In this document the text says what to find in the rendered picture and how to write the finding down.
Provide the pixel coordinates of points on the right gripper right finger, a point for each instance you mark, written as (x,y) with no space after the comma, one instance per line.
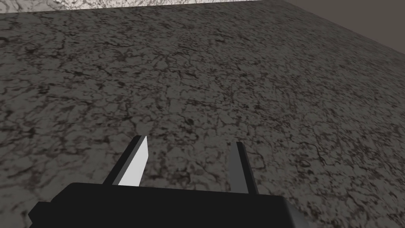
(241,169)

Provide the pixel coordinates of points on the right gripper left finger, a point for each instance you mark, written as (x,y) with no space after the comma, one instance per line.
(133,166)

